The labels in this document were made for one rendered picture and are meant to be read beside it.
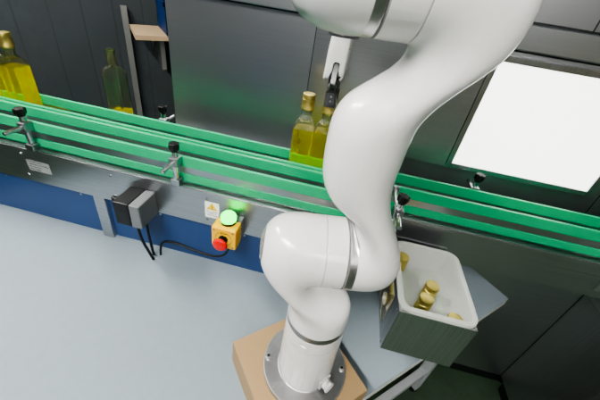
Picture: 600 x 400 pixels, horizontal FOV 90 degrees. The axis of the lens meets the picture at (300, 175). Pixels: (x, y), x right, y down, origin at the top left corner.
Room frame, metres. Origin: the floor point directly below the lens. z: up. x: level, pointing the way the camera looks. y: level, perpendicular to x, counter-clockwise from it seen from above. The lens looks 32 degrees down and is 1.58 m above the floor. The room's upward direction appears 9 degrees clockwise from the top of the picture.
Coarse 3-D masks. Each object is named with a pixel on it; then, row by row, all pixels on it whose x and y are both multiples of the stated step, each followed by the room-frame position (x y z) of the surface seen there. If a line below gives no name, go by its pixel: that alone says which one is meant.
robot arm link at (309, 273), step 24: (288, 216) 0.38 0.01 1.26; (312, 216) 0.38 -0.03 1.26; (336, 216) 0.40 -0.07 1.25; (264, 240) 0.34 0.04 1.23; (288, 240) 0.33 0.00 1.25; (312, 240) 0.34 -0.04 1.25; (336, 240) 0.34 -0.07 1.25; (264, 264) 0.32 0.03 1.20; (288, 264) 0.31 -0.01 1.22; (312, 264) 0.31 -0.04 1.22; (336, 264) 0.32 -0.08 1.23; (288, 288) 0.31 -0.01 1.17; (312, 288) 0.35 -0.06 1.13; (336, 288) 0.32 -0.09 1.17; (288, 312) 0.35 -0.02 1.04; (312, 312) 0.31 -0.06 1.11; (336, 312) 0.33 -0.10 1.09; (312, 336) 0.31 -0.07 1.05; (336, 336) 0.32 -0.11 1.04
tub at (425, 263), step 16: (416, 256) 0.62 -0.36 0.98; (432, 256) 0.62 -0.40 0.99; (448, 256) 0.61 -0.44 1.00; (400, 272) 0.52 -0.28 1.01; (416, 272) 0.60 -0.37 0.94; (432, 272) 0.61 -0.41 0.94; (448, 272) 0.59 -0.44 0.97; (400, 288) 0.47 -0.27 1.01; (416, 288) 0.54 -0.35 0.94; (448, 288) 0.55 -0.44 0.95; (464, 288) 0.51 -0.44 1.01; (400, 304) 0.44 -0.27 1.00; (432, 304) 0.50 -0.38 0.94; (448, 304) 0.51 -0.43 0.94; (464, 304) 0.47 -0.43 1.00; (448, 320) 0.41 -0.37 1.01; (464, 320) 0.44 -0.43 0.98
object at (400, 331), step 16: (400, 240) 0.69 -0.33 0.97; (384, 288) 0.56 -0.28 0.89; (384, 304) 0.52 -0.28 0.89; (384, 320) 0.47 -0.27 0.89; (400, 320) 0.42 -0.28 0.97; (416, 320) 0.42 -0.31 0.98; (432, 320) 0.42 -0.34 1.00; (384, 336) 0.43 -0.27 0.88; (400, 336) 0.42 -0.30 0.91; (416, 336) 0.42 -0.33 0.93; (432, 336) 0.41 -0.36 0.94; (448, 336) 0.41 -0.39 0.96; (464, 336) 0.41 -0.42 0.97; (400, 352) 0.42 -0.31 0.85; (416, 352) 0.41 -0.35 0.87; (432, 352) 0.41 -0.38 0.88; (448, 352) 0.41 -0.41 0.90
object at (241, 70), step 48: (192, 0) 0.99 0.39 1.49; (240, 0) 0.95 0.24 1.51; (288, 0) 0.93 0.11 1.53; (576, 0) 0.88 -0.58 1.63; (192, 48) 0.99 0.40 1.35; (240, 48) 0.97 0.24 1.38; (288, 48) 0.95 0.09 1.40; (528, 48) 0.86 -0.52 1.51; (576, 48) 0.85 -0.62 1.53; (192, 96) 0.99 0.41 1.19; (240, 96) 0.97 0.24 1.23; (288, 96) 0.95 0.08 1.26; (288, 144) 0.95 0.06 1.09; (528, 192) 0.86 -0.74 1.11
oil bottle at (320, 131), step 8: (320, 120) 0.80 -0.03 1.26; (320, 128) 0.76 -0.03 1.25; (328, 128) 0.76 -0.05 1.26; (312, 136) 0.77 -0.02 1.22; (320, 136) 0.76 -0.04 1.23; (312, 144) 0.76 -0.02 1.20; (320, 144) 0.76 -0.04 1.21; (312, 152) 0.76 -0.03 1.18; (320, 152) 0.76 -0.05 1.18; (312, 160) 0.76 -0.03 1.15; (320, 160) 0.76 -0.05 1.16
